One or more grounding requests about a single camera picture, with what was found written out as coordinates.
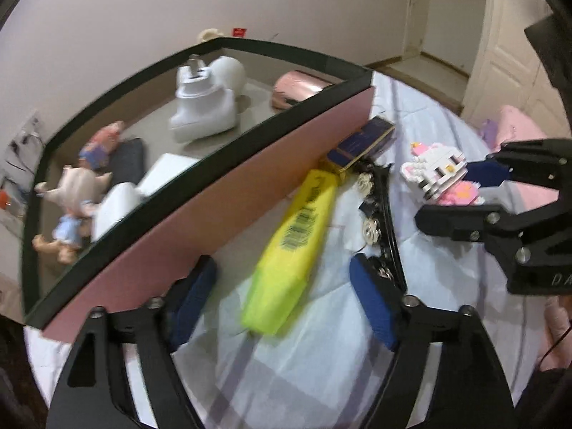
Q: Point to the yellow highlighter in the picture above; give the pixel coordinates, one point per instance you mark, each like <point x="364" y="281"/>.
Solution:
<point x="295" y="241"/>

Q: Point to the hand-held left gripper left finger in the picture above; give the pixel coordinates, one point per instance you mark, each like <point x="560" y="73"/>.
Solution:
<point x="192" y="304"/>

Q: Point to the white and pink brick cat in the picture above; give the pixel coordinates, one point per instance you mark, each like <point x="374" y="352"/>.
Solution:
<point x="438" y="174"/>

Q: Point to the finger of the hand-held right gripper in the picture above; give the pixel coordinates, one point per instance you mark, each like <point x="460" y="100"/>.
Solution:
<point x="460" y="221"/>
<point x="489" y="172"/>

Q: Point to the pink brick-built toy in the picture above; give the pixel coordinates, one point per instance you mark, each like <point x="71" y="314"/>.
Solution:
<point x="102" y="140"/>

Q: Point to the doll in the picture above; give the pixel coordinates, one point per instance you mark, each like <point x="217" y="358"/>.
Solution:
<point x="78" y="187"/>

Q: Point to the pink blanket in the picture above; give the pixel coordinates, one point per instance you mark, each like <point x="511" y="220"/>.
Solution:
<point x="523" y="127"/>

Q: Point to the white flat box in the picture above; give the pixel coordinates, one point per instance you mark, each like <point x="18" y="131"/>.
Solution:
<point x="167" y="172"/>

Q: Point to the red wall sticker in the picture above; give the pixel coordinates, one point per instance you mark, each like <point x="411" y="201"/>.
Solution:
<point x="240" y="31"/>

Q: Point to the black hair clip with flowers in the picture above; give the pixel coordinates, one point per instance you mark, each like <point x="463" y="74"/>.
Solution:
<point x="380" y="214"/>

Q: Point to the white earbuds case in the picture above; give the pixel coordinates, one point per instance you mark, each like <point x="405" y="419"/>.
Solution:
<point x="116" y="210"/>

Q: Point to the cream round object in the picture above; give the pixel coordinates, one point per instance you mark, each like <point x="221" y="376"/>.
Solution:
<point x="210" y="34"/>

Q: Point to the rose gold metallic case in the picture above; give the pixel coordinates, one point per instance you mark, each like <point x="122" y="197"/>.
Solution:
<point x="299" y="87"/>

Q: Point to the white wall outlet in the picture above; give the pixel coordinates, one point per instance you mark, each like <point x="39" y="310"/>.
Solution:
<point x="27" y="129"/>

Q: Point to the dark blue and gold box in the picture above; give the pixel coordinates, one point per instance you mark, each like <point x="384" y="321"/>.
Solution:
<point x="362" y="143"/>

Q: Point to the white door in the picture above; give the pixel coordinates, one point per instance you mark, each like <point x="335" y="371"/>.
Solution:
<point x="505" y="76"/>

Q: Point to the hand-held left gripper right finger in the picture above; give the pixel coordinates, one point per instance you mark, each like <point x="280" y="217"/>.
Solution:
<point x="373" y="304"/>

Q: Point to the white round object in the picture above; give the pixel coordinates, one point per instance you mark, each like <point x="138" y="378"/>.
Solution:
<point x="230" y="73"/>

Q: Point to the white plug adapter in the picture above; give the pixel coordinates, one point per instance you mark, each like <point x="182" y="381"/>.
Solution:
<point x="201" y="107"/>

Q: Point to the pink box with black rim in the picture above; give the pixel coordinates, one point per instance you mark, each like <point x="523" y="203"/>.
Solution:
<point x="223" y="214"/>

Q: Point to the dark grey pouch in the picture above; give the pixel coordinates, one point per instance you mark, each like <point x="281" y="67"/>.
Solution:
<point x="129" y="158"/>

